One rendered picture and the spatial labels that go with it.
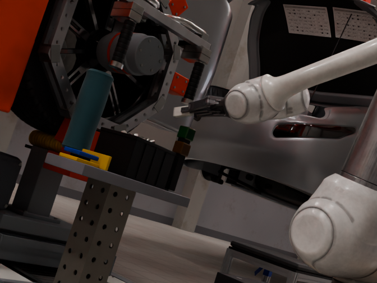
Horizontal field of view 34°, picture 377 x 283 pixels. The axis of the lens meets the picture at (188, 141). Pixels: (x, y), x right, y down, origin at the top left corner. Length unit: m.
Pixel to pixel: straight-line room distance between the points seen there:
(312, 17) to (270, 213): 6.33
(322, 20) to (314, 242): 4.33
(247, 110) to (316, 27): 4.08
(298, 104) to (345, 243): 0.52
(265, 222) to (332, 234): 10.03
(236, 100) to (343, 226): 0.45
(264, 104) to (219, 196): 8.74
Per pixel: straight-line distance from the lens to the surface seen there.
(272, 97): 1.55
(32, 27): 1.80
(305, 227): 1.29
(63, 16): 1.97
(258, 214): 11.11
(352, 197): 1.31
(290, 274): 2.57
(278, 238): 11.70
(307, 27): 5.63
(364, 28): 5.34
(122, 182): 1.66
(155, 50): 2.02
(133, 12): 1.85
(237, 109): 1.54
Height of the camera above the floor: 0.44
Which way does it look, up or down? 5 degrees up
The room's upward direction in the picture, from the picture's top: 18 degrees clockwise
